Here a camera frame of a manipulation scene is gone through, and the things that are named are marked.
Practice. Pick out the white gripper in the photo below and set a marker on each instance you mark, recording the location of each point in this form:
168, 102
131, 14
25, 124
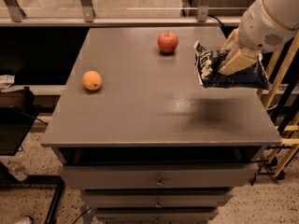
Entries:
261, 29

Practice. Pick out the blue chip bag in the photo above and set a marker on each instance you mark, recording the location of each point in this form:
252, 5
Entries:
207, 61

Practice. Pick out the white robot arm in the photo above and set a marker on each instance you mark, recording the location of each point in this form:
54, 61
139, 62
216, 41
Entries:
284, 12

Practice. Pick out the red apple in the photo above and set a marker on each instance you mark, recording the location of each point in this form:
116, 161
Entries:
167, 42

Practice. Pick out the top grey drawer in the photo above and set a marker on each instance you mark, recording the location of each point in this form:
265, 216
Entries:
184, 176

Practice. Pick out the grey drawer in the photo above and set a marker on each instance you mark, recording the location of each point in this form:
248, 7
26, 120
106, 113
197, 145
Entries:
184, 176
156, 198
154, 215

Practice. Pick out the grey drawer cabinet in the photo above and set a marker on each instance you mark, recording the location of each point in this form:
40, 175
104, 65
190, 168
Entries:
150, 109

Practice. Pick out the orange fruit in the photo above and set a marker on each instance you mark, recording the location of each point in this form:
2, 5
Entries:
92, 81

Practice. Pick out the middle grey drawer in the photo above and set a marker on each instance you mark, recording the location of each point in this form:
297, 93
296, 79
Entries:
156, 198

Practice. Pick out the bottom grey drawer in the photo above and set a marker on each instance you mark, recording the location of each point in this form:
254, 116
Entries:
154, 215

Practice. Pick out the black side stand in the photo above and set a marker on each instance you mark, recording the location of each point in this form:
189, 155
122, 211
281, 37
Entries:
17, 116

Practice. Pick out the white crumpled paper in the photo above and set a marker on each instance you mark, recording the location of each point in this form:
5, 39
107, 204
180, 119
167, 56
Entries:
6, 81

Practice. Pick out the metal window rail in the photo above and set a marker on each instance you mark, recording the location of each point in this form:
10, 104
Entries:
118, 13

